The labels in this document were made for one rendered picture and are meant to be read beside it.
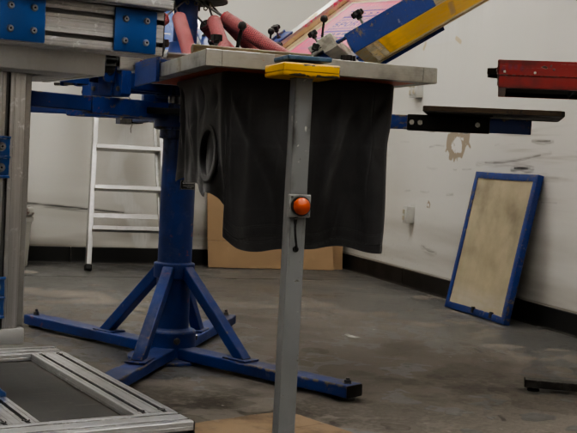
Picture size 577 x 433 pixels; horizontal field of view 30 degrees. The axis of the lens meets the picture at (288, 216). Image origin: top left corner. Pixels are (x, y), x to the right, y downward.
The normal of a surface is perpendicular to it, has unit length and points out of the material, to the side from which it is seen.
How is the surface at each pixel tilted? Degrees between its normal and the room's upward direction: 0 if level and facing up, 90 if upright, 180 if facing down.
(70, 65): 90
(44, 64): 90
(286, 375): 90
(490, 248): 79
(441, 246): 90
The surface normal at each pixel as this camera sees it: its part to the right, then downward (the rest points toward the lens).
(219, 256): 0.33, -0.19
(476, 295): -0.91, -0.26
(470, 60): -0.94, -0.04
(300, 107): 0.32, 0.07
